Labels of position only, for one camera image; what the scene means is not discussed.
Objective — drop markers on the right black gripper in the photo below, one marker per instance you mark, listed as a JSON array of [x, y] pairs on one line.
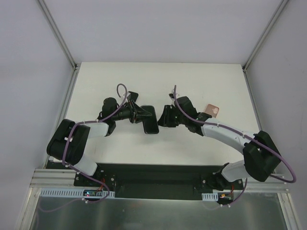
[[173, 116]]

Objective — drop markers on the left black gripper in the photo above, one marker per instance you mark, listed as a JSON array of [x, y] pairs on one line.
[[134, 112]]

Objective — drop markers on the black phone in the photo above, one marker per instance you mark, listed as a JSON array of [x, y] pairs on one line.
[[150, 124]]

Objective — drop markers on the pink phone case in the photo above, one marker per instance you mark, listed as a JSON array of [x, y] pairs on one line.
[[212, 110]]

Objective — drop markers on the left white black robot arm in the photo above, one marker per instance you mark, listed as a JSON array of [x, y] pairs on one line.
[[68, 143]]

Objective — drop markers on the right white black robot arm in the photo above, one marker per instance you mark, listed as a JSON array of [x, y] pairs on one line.
[[258, 163]]

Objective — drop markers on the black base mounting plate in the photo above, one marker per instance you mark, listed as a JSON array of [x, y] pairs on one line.
[[143, 181]]

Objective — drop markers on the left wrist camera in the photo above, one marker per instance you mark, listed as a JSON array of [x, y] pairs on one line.
[[132, 96]]

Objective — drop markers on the right white cable duct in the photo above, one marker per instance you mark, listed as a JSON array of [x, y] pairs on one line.
[[213, 196]]

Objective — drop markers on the white cable duct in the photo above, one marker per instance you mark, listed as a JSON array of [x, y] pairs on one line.
[[76, 193], [213, 196]]

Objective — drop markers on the left white cable duct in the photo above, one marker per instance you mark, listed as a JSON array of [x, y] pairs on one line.
[[76, 193]]

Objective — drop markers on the aluminium frame front rail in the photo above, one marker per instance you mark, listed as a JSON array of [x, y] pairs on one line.
[[60, 178]]

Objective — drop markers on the left aluminium frame post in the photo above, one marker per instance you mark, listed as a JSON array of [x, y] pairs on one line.
[[56, 32]]

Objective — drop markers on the aluminium frame post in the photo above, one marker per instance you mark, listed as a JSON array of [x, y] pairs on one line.
[[56, 32], [266, 32]]

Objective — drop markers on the right aluminium frame post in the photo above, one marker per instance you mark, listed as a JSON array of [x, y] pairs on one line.
[[266, 32]]

